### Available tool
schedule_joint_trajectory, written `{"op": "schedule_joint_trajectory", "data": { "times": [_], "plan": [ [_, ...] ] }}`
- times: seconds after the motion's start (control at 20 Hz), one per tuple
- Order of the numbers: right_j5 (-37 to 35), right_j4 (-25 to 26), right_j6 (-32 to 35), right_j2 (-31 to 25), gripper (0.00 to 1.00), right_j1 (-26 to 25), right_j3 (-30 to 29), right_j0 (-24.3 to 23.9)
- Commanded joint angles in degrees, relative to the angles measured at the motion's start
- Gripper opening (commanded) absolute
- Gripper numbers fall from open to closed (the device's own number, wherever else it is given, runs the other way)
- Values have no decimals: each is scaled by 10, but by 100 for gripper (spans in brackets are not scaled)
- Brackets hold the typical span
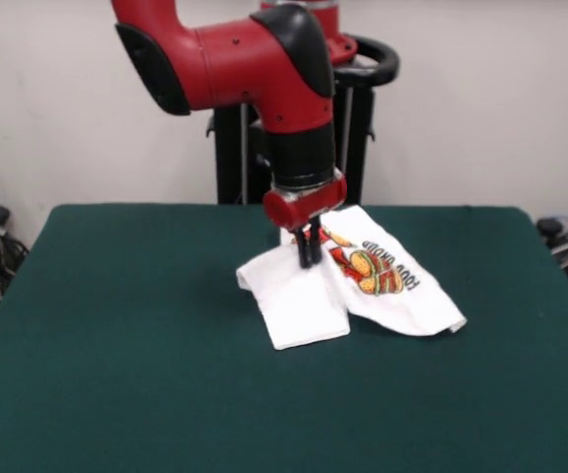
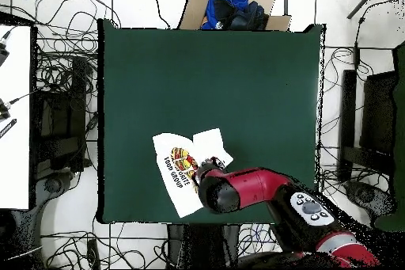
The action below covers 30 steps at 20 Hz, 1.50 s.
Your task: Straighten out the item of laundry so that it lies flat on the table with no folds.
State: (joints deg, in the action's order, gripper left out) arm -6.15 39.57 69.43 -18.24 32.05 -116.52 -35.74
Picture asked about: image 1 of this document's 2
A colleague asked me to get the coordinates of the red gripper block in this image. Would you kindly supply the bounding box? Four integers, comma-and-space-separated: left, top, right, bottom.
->
262, 169, 348, 270

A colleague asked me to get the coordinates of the white printed t-shirt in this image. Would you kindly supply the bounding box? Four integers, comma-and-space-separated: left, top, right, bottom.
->
236, 204, 467, 351

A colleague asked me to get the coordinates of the dark green table cloth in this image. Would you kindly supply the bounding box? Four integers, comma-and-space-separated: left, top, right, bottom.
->
0, 204, 568, 473

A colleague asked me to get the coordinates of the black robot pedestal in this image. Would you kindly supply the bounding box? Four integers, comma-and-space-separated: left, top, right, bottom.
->
203, 32, 401, 206

